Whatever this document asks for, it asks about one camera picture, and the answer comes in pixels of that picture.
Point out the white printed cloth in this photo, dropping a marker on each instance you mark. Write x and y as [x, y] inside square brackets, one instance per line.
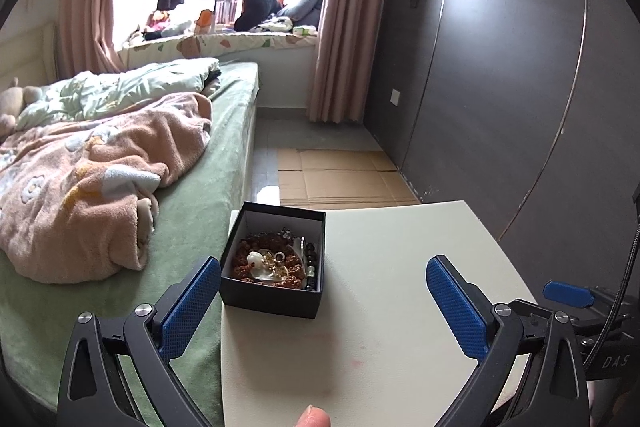
[277, 24]

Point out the light green quilt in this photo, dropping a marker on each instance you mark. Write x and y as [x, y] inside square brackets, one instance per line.
[125, 87]

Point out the flattened cardboard sheet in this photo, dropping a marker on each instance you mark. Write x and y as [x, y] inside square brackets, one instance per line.
[340, 182]

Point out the person's left hand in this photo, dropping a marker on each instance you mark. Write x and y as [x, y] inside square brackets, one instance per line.
[312, 418]

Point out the green bed sheet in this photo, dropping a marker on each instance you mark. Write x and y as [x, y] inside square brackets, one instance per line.
[200, 187]

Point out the pink floral fleece blanket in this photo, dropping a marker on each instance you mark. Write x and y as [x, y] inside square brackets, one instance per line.
[75, 207]

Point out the row of books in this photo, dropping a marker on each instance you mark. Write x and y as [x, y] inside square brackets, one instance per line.
[227, 12]

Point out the orange box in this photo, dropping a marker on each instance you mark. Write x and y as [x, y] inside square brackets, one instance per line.
[205, 21]

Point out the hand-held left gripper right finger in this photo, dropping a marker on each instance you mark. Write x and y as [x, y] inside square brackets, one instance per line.
[455, 307]

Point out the beige plush toy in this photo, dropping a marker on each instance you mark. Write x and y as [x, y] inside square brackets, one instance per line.
[12, 99]

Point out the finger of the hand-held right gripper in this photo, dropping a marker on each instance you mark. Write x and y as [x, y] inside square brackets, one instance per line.
[567, 293]

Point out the printed window seat cushion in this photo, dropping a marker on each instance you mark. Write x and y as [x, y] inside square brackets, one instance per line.
[225, 44]

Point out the pile of toys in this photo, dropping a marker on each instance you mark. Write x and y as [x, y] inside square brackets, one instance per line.
[160, 22]

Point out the black jewelry box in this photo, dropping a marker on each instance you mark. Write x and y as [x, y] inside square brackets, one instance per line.
[270, 304]

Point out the gold charm jewelry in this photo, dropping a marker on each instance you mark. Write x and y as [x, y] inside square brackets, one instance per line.
[276, 264]

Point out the black garment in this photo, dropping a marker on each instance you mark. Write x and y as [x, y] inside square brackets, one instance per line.
[212, 82]

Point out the white wall outlet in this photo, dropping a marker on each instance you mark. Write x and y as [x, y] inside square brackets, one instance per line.
[395, 97]

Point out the white pendant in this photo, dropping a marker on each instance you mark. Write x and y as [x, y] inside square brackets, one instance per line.
[256, 259]

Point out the cream headboard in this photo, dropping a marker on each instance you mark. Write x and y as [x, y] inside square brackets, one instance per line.
[30, 52]

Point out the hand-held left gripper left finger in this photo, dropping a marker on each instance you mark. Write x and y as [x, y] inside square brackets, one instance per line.
[192, 302]

